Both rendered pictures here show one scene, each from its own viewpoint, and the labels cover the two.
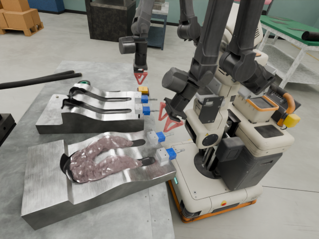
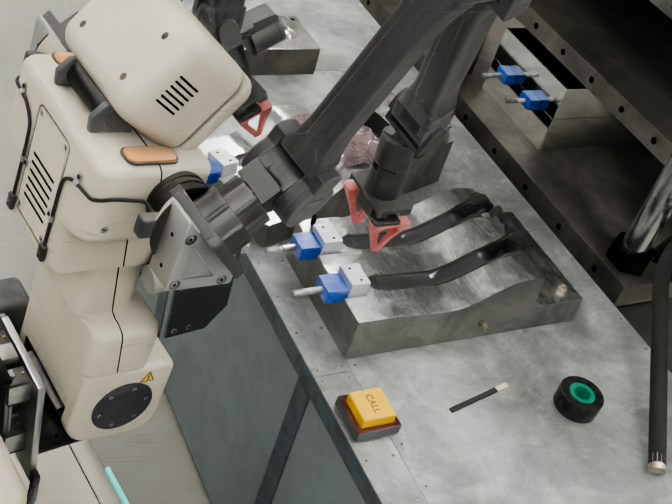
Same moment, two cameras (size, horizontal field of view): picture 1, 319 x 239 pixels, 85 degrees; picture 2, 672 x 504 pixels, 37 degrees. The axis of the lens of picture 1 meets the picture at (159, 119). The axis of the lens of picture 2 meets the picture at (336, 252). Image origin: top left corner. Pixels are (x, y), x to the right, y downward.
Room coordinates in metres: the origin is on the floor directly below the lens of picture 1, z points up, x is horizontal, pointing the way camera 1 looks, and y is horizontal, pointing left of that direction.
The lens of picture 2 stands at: (2.02, -0.46, 2.00)
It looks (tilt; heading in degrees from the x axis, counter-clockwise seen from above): 38 degrees down; 155
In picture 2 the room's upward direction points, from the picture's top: 19 degrees clockwise
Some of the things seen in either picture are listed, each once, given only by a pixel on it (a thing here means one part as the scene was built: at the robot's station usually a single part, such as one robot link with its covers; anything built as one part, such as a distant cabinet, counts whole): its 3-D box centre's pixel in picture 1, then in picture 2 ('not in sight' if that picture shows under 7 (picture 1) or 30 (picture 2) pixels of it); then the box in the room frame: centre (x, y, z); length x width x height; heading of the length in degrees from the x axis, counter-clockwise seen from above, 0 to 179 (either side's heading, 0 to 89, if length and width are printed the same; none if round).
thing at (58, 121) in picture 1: (95, 106); (442, 263); (0.73, 0.35, 0.87); 0.50 x 0.26 x 0.14; 103
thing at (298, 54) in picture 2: not in sight; (266, 44); (-0.05, 0.15, 0.84); 0.20 x 0.15 x 0.07; 103
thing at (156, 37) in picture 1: (154, 20); not in sight; (5.32, 0.50, 0.46); 1.90 x 0.70 x 0.92; 2
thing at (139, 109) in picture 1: (147, 110); (300, 246); (0.73, 0.07, 0.89); 0.13 x 0.05 x 0.05; 102
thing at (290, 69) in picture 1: (283, 46); not in sight; (4.10, -2.42, 0.51); 2.40 x 1.13 x 1.02; 6
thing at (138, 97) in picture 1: (145, 99); (326, 288); (0.84, 0.09, 0.89); 0.13 x 0.05 x 0.05; 103
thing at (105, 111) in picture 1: (97, 100); (441, 240); (0.73, 0.33, 0.92); 0.35 x 0.16 x 0.09; 103
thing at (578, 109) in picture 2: not in sight; (599, 85); (0.03, 1.01, 0.87); 0.50 x 0.27 x 0.17; 103
